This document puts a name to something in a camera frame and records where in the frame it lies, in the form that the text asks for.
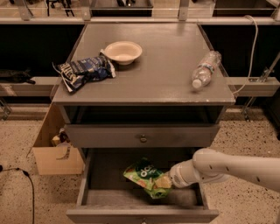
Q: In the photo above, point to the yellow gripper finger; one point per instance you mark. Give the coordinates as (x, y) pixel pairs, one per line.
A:
(164, 181)

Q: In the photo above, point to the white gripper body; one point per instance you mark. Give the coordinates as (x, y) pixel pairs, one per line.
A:
(177, 174)

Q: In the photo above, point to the green rice chip bag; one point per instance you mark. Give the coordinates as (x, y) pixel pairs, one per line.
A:
(146, 175)

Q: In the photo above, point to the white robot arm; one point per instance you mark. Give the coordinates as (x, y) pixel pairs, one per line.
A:
(212, 166)

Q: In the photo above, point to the open grey middle drawer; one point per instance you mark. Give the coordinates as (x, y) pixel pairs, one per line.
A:
(107, 197)

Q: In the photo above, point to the grey drawer cabinet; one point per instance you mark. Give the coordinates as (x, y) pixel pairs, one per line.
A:
(156, 88)

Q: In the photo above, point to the grey top drawer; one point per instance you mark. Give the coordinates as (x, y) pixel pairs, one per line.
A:
(140, 136)

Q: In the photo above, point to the blue chip bag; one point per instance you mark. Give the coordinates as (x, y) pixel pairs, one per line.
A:
(75, 74)

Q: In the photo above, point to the clear plastic water bottle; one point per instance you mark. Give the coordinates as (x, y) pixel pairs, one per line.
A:
(203, 73)

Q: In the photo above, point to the cardboard box with items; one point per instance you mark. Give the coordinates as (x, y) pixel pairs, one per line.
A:
(52, 156)

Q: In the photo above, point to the white paper bowl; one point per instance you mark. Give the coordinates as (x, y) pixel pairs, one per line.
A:
(123, 52)

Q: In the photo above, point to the black object on ledge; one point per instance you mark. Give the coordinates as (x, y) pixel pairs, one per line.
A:
(15, 76)

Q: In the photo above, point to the metal railing frame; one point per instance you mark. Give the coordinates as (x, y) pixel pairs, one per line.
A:
(23, 13)

